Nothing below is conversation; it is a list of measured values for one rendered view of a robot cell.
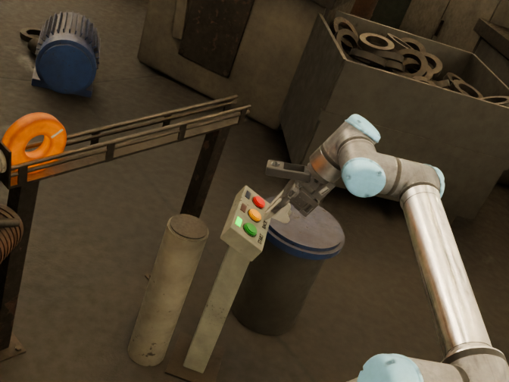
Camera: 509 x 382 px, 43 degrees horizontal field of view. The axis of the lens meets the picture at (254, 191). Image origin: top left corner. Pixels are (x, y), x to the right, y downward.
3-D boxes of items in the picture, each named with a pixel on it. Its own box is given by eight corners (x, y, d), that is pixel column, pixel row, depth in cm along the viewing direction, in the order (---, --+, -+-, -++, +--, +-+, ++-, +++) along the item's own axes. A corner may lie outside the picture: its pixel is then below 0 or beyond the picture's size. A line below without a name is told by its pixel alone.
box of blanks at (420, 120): (285, 195, 317) (345, 52, 279) (267, 119, 386) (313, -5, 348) (465, 238, 343) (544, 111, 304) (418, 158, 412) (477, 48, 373)
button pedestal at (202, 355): (162, 379, 199) (220, 223, 168) (182, 328, 220) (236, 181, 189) (210, 397, 200) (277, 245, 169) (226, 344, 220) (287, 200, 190)
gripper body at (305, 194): (303, 219, 165) (335, 189, 159) (278, 199, 163) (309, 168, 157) (306, 205, 171) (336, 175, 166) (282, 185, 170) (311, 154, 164)
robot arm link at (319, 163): (318, 154, 155) (321, 138, 163) (305, 167, 157) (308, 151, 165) (346, 177, 156) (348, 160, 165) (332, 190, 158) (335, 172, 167)
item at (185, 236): (122, 358, 201) (163, 229, 175) (134, 333, 211) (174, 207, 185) (157, 372, 201) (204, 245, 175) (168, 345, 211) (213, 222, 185)
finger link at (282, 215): (276, 236, 169) (298, 214, 165) (258, 222, 168) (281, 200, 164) (277, 229, 172) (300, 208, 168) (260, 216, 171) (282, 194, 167)
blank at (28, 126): (18, 177, 160) (25, 185, 158) (-11, 139, 147) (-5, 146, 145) (69, 140, 164) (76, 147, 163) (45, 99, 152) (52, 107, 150)
